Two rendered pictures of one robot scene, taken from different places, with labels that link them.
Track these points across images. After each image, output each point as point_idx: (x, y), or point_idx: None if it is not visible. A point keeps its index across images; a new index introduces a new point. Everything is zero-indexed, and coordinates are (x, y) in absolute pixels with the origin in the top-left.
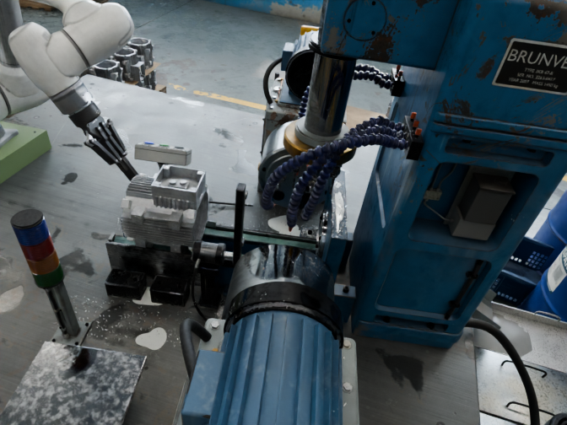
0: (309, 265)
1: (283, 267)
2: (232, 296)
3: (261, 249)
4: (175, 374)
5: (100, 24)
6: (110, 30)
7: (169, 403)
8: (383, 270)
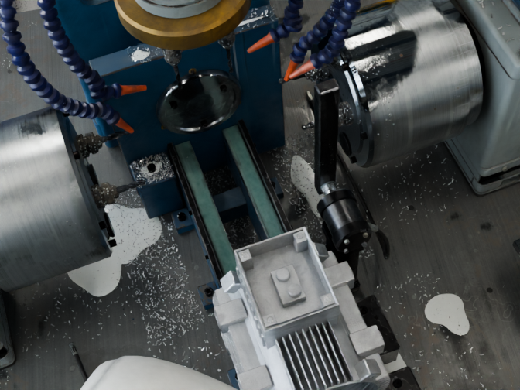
0: (356, 16)
1: (388, 31)
2: (444, 94)
3: (365, 76)
4: (470, 251)
5: (209, 387)
6: (196, 371)
7: (507, 234)
8: None
